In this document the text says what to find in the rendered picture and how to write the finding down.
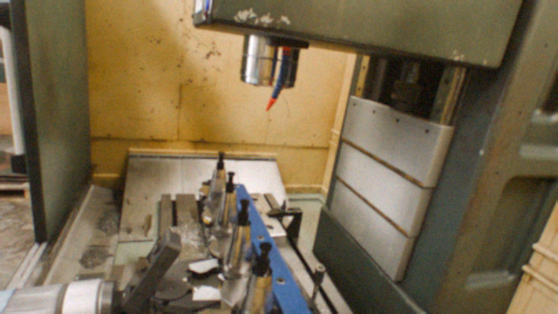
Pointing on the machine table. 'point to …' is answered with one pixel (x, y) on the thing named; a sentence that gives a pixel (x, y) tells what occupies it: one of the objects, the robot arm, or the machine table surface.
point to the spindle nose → (266, 63)
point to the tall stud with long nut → (317, 280)
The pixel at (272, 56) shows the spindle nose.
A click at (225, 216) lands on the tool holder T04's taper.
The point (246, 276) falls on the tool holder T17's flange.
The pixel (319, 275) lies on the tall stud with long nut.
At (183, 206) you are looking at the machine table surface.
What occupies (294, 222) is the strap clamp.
